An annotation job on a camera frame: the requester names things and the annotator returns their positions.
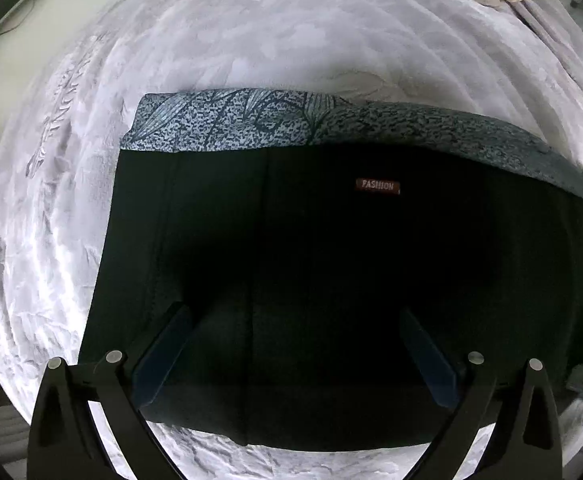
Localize black pants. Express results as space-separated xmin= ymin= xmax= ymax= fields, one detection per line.
xmin=79 ymin=142 xmax=583 ymax=453

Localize blue leaf-patterned cloth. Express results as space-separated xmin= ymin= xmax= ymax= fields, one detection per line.
xmin=124 ymin=87 xmax=583 ymax=211

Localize thin cable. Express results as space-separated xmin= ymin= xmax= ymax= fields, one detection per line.
xmin=0 ymin=0 xmax=36 ymax=37

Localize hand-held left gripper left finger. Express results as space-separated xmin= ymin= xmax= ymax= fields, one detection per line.
xmin=26 ymin=302 xmax=195 ymax=480

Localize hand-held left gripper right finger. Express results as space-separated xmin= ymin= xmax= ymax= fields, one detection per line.
xmin=399 ymin=307 xmax=565 ymax=480

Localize lavender plush blanket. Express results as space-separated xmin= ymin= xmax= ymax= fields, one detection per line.
xmin=0 ymin=0 xmax=583 ymax=480

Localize grey crumpled blanket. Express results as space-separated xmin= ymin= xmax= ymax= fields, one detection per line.
xmin=391 ymin=0 xmax=583 ymax=126

